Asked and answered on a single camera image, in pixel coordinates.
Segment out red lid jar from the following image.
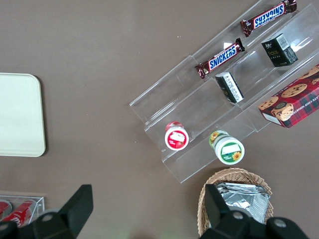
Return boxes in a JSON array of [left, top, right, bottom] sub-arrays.
[[164, 121, 189, 151]]

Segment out clear acrylic bottle rack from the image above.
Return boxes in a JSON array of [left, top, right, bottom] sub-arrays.
[[0, 190, 46, 226]]

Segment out small black box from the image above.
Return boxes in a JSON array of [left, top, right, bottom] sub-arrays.
[[215, 71, 245, 104], [261, 33, 299, 68]]

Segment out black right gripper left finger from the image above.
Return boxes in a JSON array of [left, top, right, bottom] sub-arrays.
[[58, 184, 94, 237]]

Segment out light wicker basket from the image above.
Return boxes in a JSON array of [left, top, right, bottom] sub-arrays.
[[197, 167, 275, 237]]

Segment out red plaid cookie box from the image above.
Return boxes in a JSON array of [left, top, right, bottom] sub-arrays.
[[258, 64, 319, 129]]

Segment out beige plastic tray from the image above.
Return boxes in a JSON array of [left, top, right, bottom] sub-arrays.
[[0, 73, 47, 157]]

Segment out red Coca-Cola bottle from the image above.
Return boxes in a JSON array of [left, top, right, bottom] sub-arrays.
[[0, 201, 12, 218], [1, 200, 36, 228]]

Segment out silver foil tray stack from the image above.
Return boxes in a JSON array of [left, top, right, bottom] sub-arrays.
[[215, 182, 271, 225]]

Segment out clear acrylic stepped shelf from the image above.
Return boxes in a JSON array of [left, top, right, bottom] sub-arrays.
[[129, 0, 319, 184]]

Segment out green lid jar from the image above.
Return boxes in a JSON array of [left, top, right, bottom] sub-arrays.
[[208, 130, 245, 166]]

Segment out Snickers chocolate bar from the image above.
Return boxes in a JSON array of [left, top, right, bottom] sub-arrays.
[[240, 0, 298, 38], [194, 37, 246, 80]]

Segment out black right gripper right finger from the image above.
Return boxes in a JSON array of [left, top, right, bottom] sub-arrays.
[[204, 183, 233, 229]]

